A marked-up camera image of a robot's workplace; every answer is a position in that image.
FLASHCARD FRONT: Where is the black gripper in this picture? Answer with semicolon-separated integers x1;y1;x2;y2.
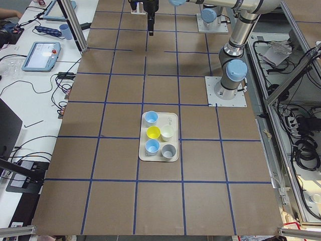
129;0;158;36

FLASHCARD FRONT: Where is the blue cup on desk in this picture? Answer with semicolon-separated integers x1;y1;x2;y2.
59;24;73;40

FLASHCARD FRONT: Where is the front light blue cup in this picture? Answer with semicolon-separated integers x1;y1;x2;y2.
144;111;158;127

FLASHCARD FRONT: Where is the light blue cup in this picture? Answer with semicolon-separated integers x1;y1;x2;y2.
144;111;158;127
145;139;160;156

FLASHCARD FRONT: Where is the yellow plastic cup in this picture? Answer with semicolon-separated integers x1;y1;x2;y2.
146;126;161;139

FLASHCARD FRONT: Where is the cream plastic cup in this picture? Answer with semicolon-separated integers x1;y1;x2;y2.
160;125;175;142

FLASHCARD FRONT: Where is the rear light blue cup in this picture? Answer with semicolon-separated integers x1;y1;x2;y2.
145;139;160;156

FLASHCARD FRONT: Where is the grey plastic cup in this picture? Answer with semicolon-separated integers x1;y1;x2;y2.
161;144;177;160

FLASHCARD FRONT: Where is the far teach pendant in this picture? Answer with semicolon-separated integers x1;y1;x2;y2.
43;1;66;22

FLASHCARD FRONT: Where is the teach pendant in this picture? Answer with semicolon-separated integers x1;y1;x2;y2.
22;42;61;72
43;1;66;22

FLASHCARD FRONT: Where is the blue plaid pouch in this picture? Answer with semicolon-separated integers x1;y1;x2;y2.
35;26;62;37

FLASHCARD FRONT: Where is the near teach pendant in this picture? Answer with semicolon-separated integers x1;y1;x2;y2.
22;42;61;72

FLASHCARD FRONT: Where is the cream rabbit tray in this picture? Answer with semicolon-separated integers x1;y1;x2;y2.
138;112;179;162

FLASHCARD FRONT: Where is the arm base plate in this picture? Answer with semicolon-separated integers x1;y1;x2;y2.
196;14;229;34
205;76;247;107

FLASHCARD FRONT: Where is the aluminium frame post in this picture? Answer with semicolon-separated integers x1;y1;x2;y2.
57;0;88;53

